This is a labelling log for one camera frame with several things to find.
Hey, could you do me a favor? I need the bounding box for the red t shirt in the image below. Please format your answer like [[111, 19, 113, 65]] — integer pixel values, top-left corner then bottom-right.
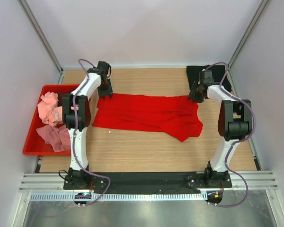
[[93, 93, 203, 142]]

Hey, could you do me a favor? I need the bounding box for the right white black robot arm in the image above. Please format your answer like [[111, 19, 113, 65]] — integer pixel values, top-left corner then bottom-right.
[[188, 70, 252, 188]]

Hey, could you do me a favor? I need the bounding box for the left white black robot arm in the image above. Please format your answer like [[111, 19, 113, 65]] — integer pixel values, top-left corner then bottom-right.
[[62, 59, 113, 190]]

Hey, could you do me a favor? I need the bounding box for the folded black t shirt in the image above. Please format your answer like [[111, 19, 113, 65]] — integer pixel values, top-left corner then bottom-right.
[[186, 65, 232, 92]]

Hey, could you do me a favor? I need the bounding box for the dark maroon t shirt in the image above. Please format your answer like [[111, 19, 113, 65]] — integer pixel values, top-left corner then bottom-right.
[[57, 89, 74, 99]]

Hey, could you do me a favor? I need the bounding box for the light pink t shirt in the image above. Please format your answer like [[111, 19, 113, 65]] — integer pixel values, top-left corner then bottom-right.
[[37, 92, 62, 127]]

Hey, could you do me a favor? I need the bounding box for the dusty pink t shirt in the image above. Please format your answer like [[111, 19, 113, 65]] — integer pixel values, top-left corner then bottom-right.
[[36, 125, 71, 153]]

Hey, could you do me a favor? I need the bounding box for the red plastic bin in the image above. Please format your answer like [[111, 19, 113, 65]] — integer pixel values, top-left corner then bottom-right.
[[23, 84, 79, 157]]

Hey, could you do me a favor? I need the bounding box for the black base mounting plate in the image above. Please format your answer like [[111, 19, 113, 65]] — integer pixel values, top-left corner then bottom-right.
[[63, 169, 232, 194]]

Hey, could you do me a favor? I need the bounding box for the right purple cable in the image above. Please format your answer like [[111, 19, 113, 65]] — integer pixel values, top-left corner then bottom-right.
[[202, 62, 257, 208]]

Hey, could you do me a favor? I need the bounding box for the right aluminium frame post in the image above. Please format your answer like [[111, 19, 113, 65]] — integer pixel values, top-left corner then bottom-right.
[[228, 0, 271, 69]]

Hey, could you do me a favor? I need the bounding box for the aluminium frame post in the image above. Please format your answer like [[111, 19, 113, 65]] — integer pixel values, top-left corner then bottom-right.
[[228, 0, 271, 69], [18, 0, 63, 74]]

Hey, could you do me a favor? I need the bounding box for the left aluminium frame post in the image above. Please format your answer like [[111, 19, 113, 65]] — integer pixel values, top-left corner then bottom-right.
[[18, 0, 63, 74]]

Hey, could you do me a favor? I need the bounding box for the aluminium front rail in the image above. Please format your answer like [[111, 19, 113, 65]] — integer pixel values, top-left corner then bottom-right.
[[18, 171, 278, 192]]

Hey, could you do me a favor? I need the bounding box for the white slotted cable duct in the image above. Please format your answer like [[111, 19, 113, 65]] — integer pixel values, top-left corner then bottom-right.
[[30, 192, 207, 202]]

